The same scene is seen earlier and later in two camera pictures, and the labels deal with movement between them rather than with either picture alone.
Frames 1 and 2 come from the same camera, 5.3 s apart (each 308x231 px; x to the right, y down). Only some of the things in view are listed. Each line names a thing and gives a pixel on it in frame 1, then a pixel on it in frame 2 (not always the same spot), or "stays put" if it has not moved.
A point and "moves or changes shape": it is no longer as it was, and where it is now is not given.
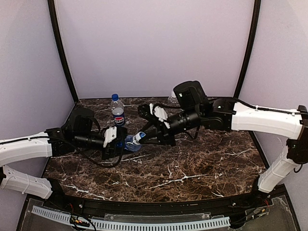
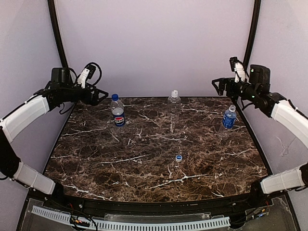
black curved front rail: (175, 208) stays put
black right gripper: (162, 132) to (228, 85)
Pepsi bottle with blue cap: (118, 109) stays put
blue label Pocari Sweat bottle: (132, 143) moves or changes shape
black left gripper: (111, 150) to (90, 94)
